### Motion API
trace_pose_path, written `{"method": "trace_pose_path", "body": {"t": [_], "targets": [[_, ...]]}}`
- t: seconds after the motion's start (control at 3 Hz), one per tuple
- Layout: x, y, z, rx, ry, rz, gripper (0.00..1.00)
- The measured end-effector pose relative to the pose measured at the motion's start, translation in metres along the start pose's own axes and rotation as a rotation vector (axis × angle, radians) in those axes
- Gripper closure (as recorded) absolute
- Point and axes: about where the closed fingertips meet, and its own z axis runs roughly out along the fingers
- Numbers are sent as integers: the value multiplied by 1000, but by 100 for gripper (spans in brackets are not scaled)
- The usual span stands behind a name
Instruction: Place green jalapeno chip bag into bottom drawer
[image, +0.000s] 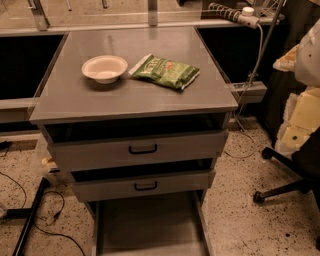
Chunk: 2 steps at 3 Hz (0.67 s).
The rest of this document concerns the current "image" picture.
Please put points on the white power strip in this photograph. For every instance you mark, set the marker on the white power strip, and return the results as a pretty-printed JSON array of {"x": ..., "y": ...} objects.
[{"x": 244, "y": 17}]

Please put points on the grey metal pole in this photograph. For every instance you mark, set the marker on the grey metal pole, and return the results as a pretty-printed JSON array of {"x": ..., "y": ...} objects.
[{"x": 264, "y": 42}]

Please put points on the grey drawer cabinet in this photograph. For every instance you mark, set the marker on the grey drawer cabinet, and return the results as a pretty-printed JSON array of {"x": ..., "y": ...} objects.
[{"x": 73, "y": 108}]

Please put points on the open bottom grey drawer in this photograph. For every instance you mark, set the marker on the open bottom grey drawer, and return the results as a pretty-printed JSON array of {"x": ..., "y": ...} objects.
[{"x": 159, "y": 225}]

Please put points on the black floor stand bar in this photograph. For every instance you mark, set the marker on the black floor stand bar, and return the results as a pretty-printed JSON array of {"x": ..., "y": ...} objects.
[{"x": 22, "y": 240}]

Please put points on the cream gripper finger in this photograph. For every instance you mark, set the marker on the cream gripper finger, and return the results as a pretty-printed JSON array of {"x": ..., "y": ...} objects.
[
  {"x": 287, "y": 62},
  {"x": 301, "y": 119}
]

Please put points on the white paper bowl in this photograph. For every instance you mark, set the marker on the white paper bowl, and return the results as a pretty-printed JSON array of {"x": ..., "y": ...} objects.
[{"x": 104, "y": 69}]

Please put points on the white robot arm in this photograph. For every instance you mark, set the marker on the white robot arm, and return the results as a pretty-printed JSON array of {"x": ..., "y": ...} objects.
[{"x": 307, "y": 66}]

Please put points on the middle grey drawer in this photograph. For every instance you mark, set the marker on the middle grey drawer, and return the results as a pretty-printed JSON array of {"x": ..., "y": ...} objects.
[{"x": 143, "y": 186}]

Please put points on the green jalapeno chip bag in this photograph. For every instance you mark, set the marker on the green jalapeno chip bag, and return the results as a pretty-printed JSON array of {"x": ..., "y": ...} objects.
[{"x": 164, "y": 72}]

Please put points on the grey metal bracket block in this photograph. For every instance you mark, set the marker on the grey metal bracket block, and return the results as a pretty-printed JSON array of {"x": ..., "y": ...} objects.
[{"x": 247, "y": 94}]

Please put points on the top grey drawer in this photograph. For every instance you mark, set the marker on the top grey drawer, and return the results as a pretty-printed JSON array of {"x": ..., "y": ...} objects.
[{"x": 100, "y": 154}]

